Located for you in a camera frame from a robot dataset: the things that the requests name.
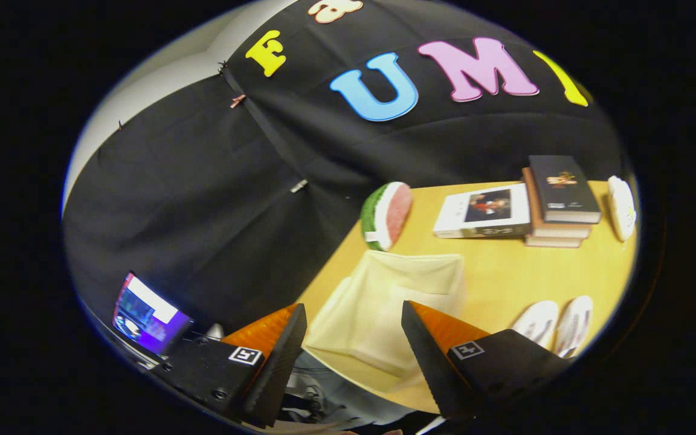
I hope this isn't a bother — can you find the black hardcover book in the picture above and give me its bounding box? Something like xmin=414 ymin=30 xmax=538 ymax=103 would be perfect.
xmin=528 ymin=155 xmax=602 ymax=225

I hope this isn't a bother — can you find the white shoe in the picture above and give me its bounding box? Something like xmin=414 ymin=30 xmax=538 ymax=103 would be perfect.
xmin=553 ymin=295 xmax=594 ymax=358
xmin=511 ymin=300 xmax=560 ymax=350

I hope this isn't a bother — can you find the thin brown book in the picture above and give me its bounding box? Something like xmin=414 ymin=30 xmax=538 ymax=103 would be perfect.
xmin=524 ymin=234 xmax=583 ymax=249

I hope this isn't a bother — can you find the watermelon slice plush toy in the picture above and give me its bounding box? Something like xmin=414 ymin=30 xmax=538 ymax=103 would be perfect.
xmin=360 ymin=181 xmax=413 ymax=253

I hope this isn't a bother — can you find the white plush toy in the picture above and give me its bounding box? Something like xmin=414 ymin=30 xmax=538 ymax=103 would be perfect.
xmin=607 ymin=175 xmax=637 ymax=242

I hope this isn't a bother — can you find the white book with portrait cover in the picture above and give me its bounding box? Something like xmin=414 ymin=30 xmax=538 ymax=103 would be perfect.
xmin=433 ymin=183 xmax=532 ymax=239

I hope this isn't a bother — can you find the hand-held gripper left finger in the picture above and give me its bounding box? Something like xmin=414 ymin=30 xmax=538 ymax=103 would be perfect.
xmin=149 ymin=303 xmax=308 ymax=428

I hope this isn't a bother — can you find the beige fabric storage box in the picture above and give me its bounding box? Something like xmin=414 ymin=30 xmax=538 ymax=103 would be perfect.
xmin=303 ymin=250 xmax=468 ymax=378

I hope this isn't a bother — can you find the lit display screen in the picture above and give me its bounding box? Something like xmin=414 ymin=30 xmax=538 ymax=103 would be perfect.
xmin=112 ymin=272 xmax=193 ymax=357

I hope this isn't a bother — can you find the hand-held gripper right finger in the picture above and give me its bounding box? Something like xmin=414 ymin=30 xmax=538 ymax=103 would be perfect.
xmin=401 ymin=300 xmax=572 ymax=421

